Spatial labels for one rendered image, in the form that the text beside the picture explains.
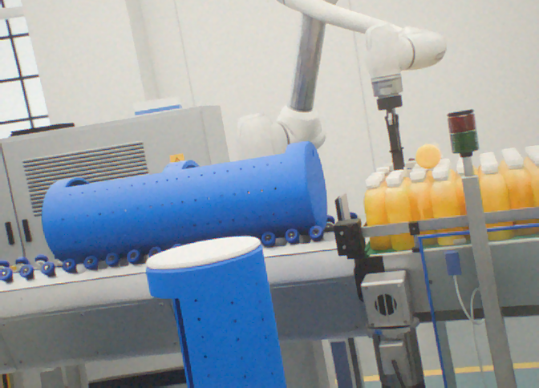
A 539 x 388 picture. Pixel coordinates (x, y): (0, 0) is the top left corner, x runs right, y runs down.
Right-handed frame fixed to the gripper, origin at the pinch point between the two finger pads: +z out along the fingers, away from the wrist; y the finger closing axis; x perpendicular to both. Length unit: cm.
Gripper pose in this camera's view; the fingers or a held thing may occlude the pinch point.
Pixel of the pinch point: (398, 162)
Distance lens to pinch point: 228.7
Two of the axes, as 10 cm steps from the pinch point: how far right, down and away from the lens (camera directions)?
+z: 1.7, 9.8, 0.9
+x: 9.5, -1.4, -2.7
